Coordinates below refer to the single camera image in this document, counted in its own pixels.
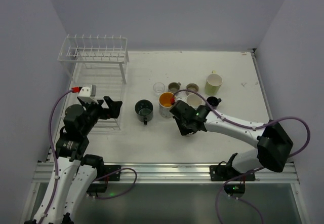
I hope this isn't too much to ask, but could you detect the light blue mug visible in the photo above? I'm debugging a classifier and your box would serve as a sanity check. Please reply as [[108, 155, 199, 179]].
[[186, 93, 203, 108]]

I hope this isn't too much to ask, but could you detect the navy patterned cup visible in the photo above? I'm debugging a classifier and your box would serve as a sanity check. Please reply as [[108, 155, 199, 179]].
[[207, 96, 222, 109]]

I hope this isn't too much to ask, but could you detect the dark green mug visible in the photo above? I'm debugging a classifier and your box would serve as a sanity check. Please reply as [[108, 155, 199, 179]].
[[135, 99, 153, 125]]

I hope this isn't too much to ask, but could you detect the white patterned orange-inside mug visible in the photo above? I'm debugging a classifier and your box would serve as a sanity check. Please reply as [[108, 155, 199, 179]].
[[158, 92, 174, 119]]

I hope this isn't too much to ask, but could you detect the speckled beige bowl cup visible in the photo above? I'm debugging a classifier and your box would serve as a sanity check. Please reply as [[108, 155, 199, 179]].
[[186, 83, 199, 92]]

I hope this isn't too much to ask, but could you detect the olive green mug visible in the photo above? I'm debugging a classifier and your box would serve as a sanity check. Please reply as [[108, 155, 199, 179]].
[[168, 82, 181, 93]]

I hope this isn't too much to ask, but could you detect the clear drinking glass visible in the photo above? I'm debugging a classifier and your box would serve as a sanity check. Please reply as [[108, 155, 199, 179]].
[[153, 82, 165, 95]]

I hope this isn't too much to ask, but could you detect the yellow green mug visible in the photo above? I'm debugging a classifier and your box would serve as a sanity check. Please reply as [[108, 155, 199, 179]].
[[205, 70, 223, 96]]

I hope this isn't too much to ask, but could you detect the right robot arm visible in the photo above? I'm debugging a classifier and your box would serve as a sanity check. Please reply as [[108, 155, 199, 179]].
[[170, 101, 293, 178]]

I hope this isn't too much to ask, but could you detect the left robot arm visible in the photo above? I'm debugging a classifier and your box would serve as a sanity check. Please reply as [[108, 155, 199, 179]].
[[28, 96, 123, 223]]

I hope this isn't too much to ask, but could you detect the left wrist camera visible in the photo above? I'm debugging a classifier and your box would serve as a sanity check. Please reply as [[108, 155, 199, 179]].
[[77, 85, 98, 103]]

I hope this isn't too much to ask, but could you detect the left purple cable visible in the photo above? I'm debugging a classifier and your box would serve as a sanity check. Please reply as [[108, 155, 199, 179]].
[[42, 87, 83, 219]]

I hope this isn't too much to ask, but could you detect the white wire dish rack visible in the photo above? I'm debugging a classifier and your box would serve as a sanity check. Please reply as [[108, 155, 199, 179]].
[[58, 34, 129, 101]]

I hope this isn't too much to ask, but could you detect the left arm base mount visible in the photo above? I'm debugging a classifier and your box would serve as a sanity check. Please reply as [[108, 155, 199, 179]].
[[87, 165, 121, 197]]

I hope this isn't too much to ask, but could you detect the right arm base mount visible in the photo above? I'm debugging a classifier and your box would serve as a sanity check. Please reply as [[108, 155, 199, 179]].
[[209, 153, 256, 198]]

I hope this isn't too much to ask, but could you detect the aluminium mounting rail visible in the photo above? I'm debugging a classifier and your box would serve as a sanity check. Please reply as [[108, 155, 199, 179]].
[[32, 161, 299, 184]]

